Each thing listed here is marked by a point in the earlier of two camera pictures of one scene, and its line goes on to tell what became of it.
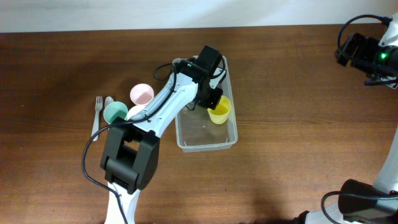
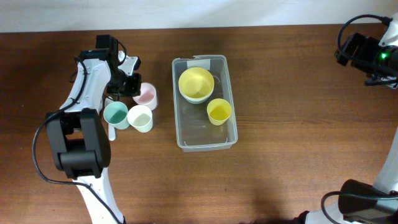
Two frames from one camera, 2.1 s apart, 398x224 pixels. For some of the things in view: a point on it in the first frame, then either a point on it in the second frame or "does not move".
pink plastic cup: (142, 94) does not move
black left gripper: (213, 98) to (132, 88)
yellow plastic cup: (221, 112) does not move
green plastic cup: (114, 110) does not move
